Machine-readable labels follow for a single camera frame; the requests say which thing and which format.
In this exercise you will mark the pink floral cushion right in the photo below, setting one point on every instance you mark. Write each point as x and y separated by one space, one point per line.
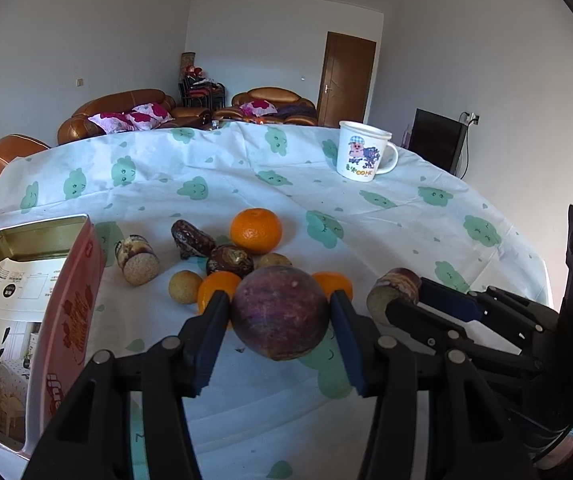
146 117

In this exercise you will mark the brown wooden door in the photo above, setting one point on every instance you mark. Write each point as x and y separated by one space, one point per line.
346 79

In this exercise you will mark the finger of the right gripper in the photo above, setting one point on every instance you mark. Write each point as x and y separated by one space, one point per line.
449 301
429 329

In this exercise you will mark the tan longan behind passionfruit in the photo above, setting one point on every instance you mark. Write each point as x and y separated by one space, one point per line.
272 259

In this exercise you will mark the black television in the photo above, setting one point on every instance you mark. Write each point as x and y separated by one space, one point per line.
437 139

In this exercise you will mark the pink floral cushion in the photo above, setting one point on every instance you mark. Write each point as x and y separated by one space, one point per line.
111 123
146 117

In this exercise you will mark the small tan longan fruit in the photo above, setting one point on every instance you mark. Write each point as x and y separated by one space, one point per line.
183 287

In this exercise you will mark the large orange mandarin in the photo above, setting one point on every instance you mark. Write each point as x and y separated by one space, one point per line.
257 230

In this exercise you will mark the white cartoon mug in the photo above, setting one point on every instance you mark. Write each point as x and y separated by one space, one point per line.
364 152

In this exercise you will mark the brown leather small sofa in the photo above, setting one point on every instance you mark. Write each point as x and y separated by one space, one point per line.
292 108

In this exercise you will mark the purple round passion fruit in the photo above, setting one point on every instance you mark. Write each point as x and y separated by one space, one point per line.
280 312

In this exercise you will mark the stacked dark chairs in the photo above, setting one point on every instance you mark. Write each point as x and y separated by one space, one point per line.
196 90

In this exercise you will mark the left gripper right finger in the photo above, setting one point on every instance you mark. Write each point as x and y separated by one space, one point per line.
433 414

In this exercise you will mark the brown leather long sofa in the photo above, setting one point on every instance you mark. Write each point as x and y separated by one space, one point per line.
80 127

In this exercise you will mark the white tablecloth green clouds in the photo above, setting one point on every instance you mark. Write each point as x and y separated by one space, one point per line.
260 419

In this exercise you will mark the pink metal tin box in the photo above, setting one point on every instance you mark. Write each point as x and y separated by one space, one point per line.
64 333

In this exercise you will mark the pink cushion on small sofa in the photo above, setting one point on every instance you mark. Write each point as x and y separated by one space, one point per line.
258 108

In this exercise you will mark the cut sugarcane piece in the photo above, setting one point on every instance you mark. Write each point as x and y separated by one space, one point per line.
136 259
396 284

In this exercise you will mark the small orange mandarin right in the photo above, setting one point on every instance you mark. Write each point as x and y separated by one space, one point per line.
331 282

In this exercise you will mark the printed paper in tin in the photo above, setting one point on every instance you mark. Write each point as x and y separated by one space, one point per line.
25 290

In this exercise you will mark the small orange kumquat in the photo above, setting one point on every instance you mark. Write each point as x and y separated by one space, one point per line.
220 281

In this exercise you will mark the pink floral cushion left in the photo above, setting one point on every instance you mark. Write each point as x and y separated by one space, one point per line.
111 123

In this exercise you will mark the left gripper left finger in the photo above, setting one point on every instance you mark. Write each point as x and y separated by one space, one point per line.
89 437

